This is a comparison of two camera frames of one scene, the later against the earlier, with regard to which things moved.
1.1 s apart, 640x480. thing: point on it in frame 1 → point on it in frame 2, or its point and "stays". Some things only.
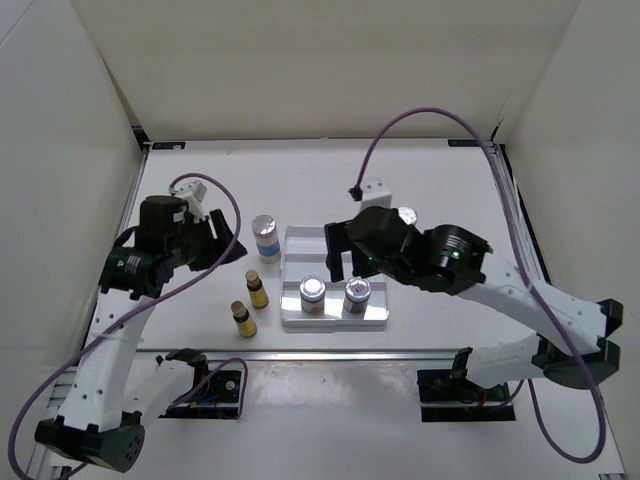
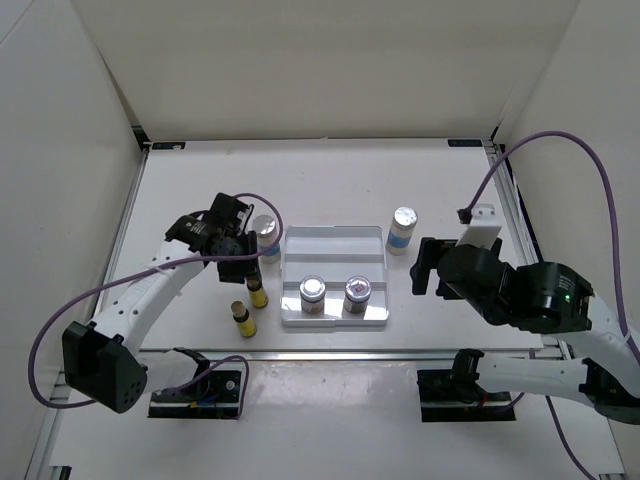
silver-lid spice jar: [312, 290] stays
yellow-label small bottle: [241, 315] stays
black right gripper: [337, 243] → [428, 251]
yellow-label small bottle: [257, 293] stays
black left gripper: [214, 245] → [246, 268]
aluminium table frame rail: [217, 356] stays
